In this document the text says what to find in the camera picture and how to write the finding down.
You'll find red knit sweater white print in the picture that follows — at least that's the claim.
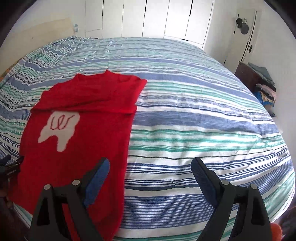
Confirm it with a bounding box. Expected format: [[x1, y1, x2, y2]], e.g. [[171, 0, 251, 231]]
[[9, 71, 147, 240]]

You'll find pile of folded clothes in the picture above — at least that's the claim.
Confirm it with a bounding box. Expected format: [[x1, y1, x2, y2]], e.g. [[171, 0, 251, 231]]
[[247, 62, 276, 117]]

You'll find red orange garment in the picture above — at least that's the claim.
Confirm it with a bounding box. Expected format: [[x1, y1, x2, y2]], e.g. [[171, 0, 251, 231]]
[[270, 223, 282, 241]]

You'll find orange patterned bed sheet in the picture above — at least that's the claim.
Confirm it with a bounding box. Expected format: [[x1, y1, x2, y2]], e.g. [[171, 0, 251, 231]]
[[0, 62, 16, 81]]

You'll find beige padded headboard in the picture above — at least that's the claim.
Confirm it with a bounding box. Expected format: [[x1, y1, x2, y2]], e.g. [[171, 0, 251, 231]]
[[1, 18, 74, 73]]

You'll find blue green striped bedspread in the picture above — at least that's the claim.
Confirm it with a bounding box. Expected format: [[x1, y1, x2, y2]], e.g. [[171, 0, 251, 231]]
[[1, 37, 295, 240]]

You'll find dark wooden side table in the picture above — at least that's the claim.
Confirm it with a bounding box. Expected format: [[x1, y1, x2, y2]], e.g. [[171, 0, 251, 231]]
[[235, 62, 263, 92]]

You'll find dark hat on door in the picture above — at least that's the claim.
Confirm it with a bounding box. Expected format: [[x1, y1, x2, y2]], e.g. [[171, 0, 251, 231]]
[[236, 18, 249, 35]]

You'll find white built-in wardrobe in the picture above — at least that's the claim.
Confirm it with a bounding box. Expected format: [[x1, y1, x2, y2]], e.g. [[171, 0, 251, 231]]
[[85, 0, 214, 49]]

